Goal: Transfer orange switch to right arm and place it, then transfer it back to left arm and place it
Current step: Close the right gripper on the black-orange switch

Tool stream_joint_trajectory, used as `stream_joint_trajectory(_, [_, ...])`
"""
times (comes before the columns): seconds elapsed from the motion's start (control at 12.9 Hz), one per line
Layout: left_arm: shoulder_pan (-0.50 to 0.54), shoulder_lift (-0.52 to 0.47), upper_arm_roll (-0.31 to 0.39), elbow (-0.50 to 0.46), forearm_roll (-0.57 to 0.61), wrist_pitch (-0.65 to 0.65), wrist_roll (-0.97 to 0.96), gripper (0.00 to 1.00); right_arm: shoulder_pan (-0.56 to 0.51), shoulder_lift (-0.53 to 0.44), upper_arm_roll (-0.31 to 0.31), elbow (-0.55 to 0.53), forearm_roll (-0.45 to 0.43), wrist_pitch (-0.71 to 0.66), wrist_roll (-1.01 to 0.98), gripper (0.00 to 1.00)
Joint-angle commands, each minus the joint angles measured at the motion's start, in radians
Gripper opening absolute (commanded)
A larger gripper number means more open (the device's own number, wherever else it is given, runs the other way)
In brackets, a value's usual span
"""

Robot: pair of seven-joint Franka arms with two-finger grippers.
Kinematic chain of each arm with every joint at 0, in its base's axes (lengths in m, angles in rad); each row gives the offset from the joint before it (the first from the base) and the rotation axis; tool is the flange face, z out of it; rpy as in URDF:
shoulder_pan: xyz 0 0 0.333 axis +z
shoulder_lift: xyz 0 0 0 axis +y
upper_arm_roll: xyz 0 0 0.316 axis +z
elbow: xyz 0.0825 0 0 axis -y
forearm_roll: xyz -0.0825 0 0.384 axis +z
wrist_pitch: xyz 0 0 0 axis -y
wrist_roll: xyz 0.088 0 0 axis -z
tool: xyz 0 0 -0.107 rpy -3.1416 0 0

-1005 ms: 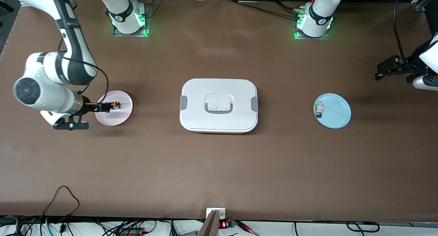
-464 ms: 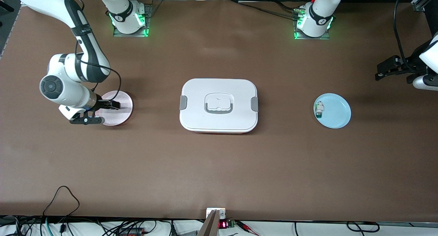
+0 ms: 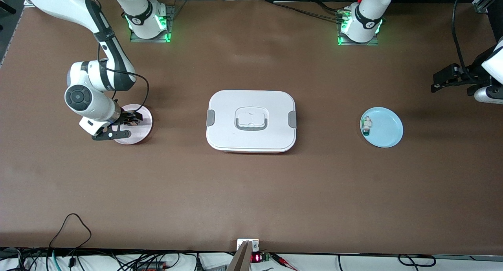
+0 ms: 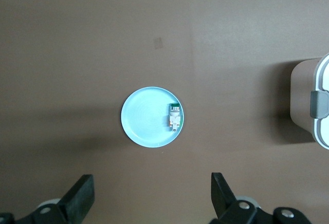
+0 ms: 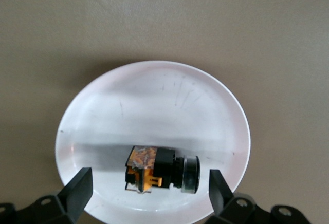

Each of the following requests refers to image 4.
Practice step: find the light blue round plate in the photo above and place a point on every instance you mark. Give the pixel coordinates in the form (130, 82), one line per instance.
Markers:
(146, 118)

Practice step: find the white and green switch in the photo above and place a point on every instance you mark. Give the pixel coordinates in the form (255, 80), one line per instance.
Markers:
(175, 117)

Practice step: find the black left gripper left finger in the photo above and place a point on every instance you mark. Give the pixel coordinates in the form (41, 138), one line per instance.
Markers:
(77, 203)

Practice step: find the white lidded container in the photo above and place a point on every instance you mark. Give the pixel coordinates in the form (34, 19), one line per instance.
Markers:
(321, 121)

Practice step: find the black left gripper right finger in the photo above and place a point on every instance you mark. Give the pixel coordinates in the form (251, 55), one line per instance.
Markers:
(226, 208)

